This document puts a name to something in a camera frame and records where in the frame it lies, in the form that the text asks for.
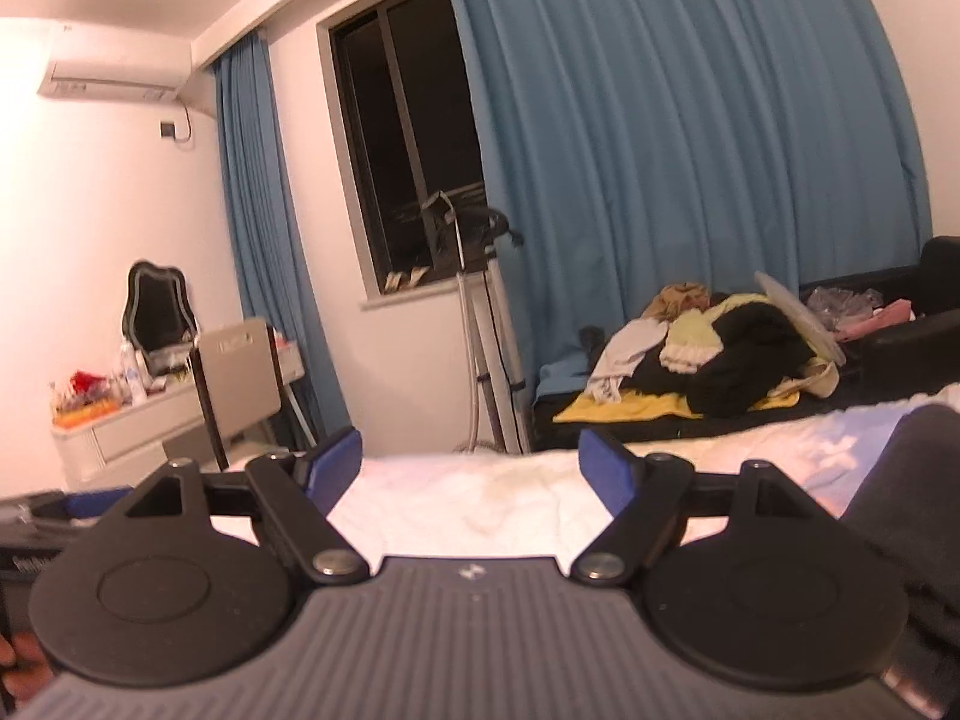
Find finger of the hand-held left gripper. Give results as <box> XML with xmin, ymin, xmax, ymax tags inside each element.
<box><xmin>66</xmin><ymin>491</ymin><xmax>134</xmax><ymax>524</ymax></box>

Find dark grey pants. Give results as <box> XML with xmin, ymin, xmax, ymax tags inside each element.
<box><xmin>842</xmin><ymin>403</ymin><xmax>960</xmax><ymax>692</ymax></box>

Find white air conditioner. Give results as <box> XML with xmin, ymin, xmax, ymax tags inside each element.
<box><xmin>37</xmin><ymin>60</ymin><xmax>190</xmax><ymax>101</ymax></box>

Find white dresser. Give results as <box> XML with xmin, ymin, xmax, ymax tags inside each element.
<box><xmin>51</xmin><ymin>373</ymin><xmax>227</xmax><ymax>494</ymax></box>

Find black garment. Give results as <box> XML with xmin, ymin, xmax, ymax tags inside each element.
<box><xmin>686</xmin><ymin>307</ymin><xmax>820</xmax><ymax>421</ymax></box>

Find bed with white sheet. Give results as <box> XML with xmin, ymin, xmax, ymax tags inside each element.
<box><xmin>223</xmin><ymin>382</ymin><xmax>960</xmax><ymax>717</ymax></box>

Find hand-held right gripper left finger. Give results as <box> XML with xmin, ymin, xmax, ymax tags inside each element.
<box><xmin>120</xmin><ymin>426</ymin><xmax>370</xmax><ymax>586</ymax></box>

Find person's left hand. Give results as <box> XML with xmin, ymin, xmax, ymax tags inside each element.
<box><xmin>0</xmin><ymin>630</ymin><xmax>55</xmax><ymax>711</ymax></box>

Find blue cushion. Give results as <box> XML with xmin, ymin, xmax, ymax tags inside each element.
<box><xmin>535</xmin><ymin>358</ymin><xmax>595</xmax><ymax>400</ymax></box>

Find black sofa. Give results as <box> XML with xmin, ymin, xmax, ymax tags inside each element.
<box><xmin>531</xmin><ymin>236</ymin><xmax>960</xmax><ymax>441</ymax></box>

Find white garment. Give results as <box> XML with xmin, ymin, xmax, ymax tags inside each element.
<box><xmin>585</xmin><ymin>319</ymin><xmax>670</xmax><ymax>404</ymax></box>

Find pale yellow knit garment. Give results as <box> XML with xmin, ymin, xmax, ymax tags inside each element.
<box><xmin>660</xmin><ymin>292</ymin><xmax>782</xmax><ymax>376</ymax></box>

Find translucent plastic cover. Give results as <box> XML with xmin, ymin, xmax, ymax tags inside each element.
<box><xmin>754</xmin><ymin>270</ymin><xmax>846</xmax><ymax>370</ymax></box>

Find standing garment steamer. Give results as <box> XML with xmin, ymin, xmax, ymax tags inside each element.
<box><xmin>420</xmin><ymin>191</ymin><xmax>531</xmax><ymax>456</ymax></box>

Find white spray bottle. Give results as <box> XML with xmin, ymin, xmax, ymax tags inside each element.
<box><xmin>120</xmin><ymin>340</ymin><xmax>149</xmax><ymax>407</ymax></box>

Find colourful cosmetics clutter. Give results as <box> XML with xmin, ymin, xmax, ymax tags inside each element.
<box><xmin>51</xmin><ymin>369</ymin><xmax>126</xmax><ymax>422</ymax></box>

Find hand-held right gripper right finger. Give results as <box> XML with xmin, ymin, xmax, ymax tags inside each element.
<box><xmin>570</xmin><ymin>429</ymin><xmax>824</xmax><ymax>586</ymax></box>

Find wide blue curtain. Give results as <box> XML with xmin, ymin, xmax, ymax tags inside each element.
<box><xmin>435</xmin><ymin>0</ymin><xmax>935</xmax><ymax>458</ymax></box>

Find dark framed window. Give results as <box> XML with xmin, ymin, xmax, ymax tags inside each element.
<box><xmin>317</xmin><ymin>0</ymin><xmax>490</xmax><ymax>299</ymax></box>

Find beige chair with black frame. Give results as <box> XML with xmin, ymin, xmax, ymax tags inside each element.
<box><xmin>187</xmin><ymin>317</ymin><xmax>310</xmax><ymax>471</ymax></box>

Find brown patterned cloth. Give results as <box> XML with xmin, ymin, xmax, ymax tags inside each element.
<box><xmin>649</xmin><ymin>283</ymin><xmax>715</xmax><ymax>325</ymax></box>

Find narrow blue curtain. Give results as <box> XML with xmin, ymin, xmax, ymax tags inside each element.
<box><xmin>214</xmin><ymin>30</ymin><xmax>355</xmax><ymax>452</ymax></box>

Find cream tote bag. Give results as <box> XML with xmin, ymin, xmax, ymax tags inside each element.
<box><xmin>769</xmin><ymin>356</ymin><xmax>841</xmax><ymax>401</ymax></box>

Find wavy framed vanity mirror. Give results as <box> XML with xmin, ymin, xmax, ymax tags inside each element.
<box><xmin>124</xmin><ymin>261</ymin><xmax>200</xmax><ymax>377</ymax></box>

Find clear plastic bag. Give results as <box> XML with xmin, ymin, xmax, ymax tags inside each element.
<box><xmin>806</xmin><ymin>286</ymin><xmax>887</xmax><ymax>332</ymax></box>

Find pink cloth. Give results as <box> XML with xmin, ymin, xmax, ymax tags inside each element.
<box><xmin>832</xmin><ymin>300</ymin><xmax>917</xmax><ymax>344</ymax></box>

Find yellow towel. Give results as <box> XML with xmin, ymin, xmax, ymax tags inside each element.
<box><xmin>553</xmin><ymin>388</ymin><xmax>700</xmax><ymax>426</ymax></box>

